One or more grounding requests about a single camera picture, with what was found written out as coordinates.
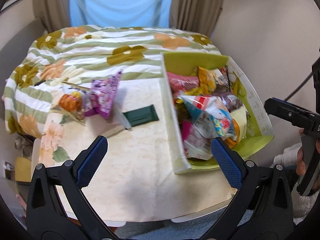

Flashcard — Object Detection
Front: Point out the green cardboard box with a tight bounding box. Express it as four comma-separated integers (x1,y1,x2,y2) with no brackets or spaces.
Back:
157,51,274,174

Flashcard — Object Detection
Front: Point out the white translucent snack pack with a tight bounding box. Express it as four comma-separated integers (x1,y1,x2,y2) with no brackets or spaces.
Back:
103,108,132,138

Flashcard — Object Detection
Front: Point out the black cable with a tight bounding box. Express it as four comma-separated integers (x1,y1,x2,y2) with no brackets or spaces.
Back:
285,47,320,102

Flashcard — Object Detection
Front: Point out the yellow brown snack bag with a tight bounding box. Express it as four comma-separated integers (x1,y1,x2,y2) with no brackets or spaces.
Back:
189,66,230,95

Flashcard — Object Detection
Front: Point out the dark purple bread pack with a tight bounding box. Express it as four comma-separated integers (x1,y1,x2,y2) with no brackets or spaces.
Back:
214,92,243,112

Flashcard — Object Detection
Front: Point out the yellow gold snack bag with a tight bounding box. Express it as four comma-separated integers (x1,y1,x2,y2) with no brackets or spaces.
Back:
174,98,188,122

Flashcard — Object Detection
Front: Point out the blue window cloth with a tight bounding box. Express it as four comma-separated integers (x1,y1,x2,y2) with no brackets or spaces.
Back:
69,0,171,28

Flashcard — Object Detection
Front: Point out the left beige curtain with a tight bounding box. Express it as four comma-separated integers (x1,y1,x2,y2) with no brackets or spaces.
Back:
32,0,71,32

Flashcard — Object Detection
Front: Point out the purple snack bag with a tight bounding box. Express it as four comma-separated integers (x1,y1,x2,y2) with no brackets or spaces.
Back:
83,70,122,119

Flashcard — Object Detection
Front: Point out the dark green sachet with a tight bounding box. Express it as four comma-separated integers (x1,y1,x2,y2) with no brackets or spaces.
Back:
123,105,159,127

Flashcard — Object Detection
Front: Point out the person's right hand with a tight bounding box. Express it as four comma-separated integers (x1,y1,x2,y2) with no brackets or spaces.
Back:
296,139,320,191

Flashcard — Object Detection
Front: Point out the pink marshmallow snack bag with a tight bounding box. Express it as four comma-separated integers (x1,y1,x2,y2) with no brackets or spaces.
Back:
167,72,200,92

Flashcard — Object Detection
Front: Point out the grey headboard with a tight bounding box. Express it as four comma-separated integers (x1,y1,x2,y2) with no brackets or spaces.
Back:
0,17,47,98

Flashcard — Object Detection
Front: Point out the floral striped green quilt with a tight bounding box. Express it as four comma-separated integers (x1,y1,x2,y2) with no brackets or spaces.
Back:
1,25,219,138

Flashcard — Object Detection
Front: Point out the orange pale green bag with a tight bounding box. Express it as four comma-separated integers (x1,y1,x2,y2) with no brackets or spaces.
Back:
225,106,247,149

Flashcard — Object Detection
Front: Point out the red white cartoon bag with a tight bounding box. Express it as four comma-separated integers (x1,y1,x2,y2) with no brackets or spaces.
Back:
181,95,236,140

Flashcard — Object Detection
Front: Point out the light pink snack bag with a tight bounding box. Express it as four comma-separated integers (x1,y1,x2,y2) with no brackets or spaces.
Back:
182,120,213,161

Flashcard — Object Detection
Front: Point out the orange white chip bag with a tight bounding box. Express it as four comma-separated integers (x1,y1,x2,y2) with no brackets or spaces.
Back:
50,81,89,124

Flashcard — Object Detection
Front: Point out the floral tablecloth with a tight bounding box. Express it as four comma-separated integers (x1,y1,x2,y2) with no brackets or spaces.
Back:
32,77,237,223

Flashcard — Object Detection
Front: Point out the beige curtain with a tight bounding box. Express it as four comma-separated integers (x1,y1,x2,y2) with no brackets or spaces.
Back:
32,0,71,32
169,0,223,37

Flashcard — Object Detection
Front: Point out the right beige curtain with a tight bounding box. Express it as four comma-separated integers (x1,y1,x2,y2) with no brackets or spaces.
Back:
169,0,223,37

